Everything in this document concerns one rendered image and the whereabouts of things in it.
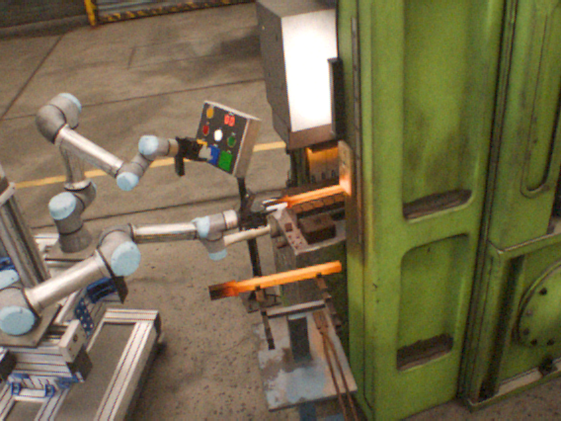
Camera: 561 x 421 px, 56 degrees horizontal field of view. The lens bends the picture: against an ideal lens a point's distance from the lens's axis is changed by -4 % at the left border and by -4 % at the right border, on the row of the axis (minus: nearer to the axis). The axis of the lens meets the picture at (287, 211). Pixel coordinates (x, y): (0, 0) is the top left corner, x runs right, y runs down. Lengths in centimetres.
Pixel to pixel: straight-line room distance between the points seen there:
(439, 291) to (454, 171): 54
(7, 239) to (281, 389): 119
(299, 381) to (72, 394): 127
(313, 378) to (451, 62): 111
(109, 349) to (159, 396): 35
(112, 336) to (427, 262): 167
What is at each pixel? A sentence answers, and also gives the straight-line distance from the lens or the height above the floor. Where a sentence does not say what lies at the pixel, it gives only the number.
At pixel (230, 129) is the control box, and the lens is 256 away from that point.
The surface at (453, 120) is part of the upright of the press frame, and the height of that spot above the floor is 143.
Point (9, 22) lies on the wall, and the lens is 1054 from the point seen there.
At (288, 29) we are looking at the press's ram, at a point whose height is 172.
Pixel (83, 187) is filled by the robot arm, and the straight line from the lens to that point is 254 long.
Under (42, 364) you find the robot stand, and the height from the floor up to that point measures 65.
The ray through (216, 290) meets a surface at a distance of 186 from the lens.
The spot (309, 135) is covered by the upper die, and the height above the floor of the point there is 131.
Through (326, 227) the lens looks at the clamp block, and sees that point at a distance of 210.
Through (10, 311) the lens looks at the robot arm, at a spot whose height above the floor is 103.
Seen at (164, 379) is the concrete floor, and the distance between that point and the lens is 298.
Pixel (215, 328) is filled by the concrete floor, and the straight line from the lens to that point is 315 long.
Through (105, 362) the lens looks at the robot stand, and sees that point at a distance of 288.
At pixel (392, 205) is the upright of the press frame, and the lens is 180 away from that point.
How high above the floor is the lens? 222
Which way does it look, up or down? 34 degrees down
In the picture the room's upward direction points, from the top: 6 degrees counter-clockwise
